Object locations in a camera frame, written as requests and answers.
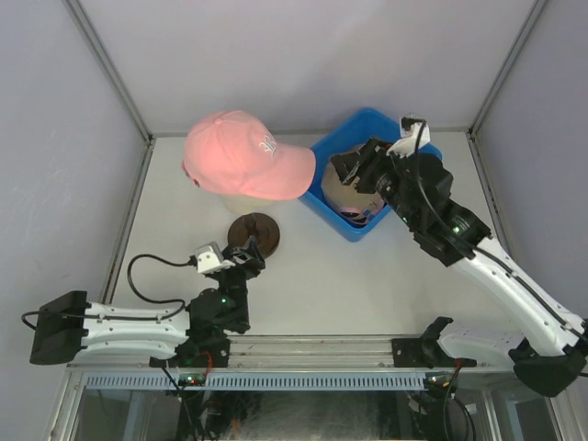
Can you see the dark round wooden stand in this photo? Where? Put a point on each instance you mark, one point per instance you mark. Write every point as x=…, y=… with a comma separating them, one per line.
x=258, y=225

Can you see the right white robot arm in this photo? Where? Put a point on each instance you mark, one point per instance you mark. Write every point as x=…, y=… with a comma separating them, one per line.
x=552, y=351

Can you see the pink baseball cap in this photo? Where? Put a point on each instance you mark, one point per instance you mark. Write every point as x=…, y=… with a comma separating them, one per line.
x=232, y=153

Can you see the aluminium mounting rail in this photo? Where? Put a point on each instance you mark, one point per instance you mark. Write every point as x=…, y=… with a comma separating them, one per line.
x=360, y=351

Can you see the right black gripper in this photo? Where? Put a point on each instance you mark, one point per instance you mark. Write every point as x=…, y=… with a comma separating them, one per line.
x=365, y=163

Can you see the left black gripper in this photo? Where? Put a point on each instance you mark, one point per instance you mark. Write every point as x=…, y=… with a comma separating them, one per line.
x=253, y=262

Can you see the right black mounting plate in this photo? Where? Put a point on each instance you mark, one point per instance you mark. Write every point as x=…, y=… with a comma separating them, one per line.
x=416, y=352

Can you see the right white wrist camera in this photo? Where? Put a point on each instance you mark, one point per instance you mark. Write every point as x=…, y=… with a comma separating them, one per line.
x=414, y=135

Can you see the blue plastic bin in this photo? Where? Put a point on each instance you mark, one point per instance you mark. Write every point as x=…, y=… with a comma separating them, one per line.
x=367, y=128

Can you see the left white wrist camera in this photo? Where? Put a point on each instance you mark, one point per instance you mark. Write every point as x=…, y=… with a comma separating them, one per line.
x=209, y=259

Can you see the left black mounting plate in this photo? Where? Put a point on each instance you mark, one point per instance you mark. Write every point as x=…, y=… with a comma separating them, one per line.
x=191, y=355

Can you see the perforated grey cable duct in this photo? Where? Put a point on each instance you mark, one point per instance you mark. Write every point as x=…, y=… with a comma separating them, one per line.
x=259, y=381

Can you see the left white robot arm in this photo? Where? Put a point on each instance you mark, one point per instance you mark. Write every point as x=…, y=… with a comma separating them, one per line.
x=195, y=334

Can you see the beige cap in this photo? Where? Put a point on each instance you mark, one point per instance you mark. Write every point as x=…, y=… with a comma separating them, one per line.
x=339, y=197

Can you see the black mounting plate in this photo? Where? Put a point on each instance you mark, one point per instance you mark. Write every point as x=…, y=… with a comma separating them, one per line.
x=416, y=352
x=191, y=355

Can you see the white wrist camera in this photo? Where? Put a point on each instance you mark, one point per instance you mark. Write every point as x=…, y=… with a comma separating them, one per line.
x=209, y=259
x=414, y=135

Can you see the beige mannequin head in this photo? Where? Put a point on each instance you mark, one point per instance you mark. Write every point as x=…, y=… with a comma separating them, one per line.
x=243, y=205

